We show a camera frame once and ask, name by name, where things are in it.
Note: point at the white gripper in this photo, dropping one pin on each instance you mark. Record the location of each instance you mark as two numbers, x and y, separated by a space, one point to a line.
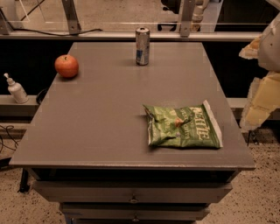
270 48

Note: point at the silver blue redbull can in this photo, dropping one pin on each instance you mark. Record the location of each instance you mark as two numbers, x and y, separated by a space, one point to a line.
142 46

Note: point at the green jalapeno chip bag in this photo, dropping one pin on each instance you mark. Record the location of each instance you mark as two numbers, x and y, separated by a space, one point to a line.
187 127

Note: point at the grey drawer cabinet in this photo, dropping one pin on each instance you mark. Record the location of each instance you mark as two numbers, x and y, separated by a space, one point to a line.
93 128

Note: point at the red apple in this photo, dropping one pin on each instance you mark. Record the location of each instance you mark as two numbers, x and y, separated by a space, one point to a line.
67 66

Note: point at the lower drawer with knob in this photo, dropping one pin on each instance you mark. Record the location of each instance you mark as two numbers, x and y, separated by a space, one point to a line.
138 212

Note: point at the drawer with knob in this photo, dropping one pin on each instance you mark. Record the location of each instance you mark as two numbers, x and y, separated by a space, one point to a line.
113 192
138 212

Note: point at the upper drawer with knob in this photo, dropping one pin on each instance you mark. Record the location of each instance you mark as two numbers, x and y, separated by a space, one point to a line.
113 192

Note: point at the white pump bottle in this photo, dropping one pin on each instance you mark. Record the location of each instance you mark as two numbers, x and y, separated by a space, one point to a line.
16 90

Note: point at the metal frame post right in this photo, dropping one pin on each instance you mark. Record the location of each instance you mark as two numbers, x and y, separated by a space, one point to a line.
186 11

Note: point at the metal frame post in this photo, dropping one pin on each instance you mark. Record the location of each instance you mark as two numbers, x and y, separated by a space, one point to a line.
73 23
186 11

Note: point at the metal frame post left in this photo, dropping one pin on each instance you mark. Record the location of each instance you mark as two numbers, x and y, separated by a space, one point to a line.
73 23

